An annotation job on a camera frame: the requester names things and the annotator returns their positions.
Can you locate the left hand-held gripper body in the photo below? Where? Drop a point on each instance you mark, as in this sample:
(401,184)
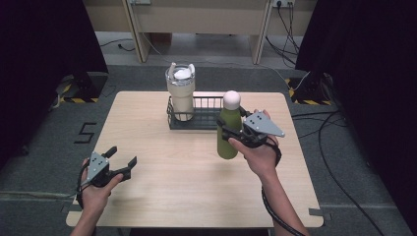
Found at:
(97,164)

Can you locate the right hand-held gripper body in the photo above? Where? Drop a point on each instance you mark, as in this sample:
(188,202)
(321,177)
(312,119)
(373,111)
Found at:
(259,126)

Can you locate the green bottle with pale cap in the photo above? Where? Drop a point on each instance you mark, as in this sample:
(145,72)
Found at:
(228,114)

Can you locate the cream tumbler with lid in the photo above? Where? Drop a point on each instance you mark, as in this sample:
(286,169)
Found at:
(181,95)

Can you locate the person's left hand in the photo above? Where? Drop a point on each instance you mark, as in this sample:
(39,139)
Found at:
(95,198)

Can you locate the person's right hand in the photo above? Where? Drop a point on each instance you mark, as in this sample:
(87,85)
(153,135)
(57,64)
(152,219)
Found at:
(262,160)

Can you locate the grey tape strip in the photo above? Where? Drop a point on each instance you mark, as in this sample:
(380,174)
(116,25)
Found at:
(319,213)
(70,208)

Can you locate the stand base with hazard tape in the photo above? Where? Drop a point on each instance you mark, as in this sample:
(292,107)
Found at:
(88,88)
(309,90)

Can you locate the beige desk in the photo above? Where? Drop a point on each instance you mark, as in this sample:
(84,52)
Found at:
(200,19)

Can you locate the black curtain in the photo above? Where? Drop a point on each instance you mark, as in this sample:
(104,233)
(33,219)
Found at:
(377,82)
(42,65)

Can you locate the white wall outlet with plugs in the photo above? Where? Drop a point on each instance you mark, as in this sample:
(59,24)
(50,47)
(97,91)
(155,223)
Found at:
(284,3)

